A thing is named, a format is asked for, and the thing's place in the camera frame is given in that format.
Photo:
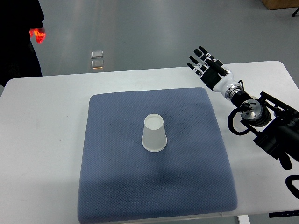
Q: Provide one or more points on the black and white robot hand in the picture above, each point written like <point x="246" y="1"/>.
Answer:
<point x="210" y="70"/>

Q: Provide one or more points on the red-lit human hand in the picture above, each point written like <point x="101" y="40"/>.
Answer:
<point x="39" y="33"/>

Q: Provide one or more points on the white paper cup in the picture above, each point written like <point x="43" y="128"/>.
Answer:
<point x="253" y="96"/>
<point x="154" y="138"/>

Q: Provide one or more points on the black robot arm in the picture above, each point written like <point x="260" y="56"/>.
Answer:
<point x="274" y="123"/>

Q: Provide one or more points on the person in black clothes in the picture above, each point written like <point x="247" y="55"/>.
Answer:
<point x="18" y="19"/>

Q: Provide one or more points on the upper metal floor plate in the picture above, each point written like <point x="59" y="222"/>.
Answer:
<point x="97" y="54"/>

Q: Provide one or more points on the metal floor plate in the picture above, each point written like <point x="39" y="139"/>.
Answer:
<point x="97" y="64"/>
<point x="97" y="54"/>

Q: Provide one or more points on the lower metal floor plate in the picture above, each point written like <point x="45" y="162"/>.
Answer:
<point x="97" y="64"/>

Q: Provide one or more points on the brown wooden box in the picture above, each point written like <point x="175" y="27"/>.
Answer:
<point x="280" y="4"/>

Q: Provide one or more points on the white paper cup on cushion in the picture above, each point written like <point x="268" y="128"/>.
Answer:
<point x="154" y="138"/>

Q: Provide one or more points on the black tripod leg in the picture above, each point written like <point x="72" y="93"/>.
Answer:
<point x="295" y="12"/>

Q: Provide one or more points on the blue-grey fabric cushion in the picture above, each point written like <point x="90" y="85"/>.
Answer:
<point x="120" y="180"/>

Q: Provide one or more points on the white table leg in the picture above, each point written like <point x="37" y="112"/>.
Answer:
<point x="243" y="219"/>

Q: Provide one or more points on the black table control panel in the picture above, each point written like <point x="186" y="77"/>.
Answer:
<point x="284" y="214"/>

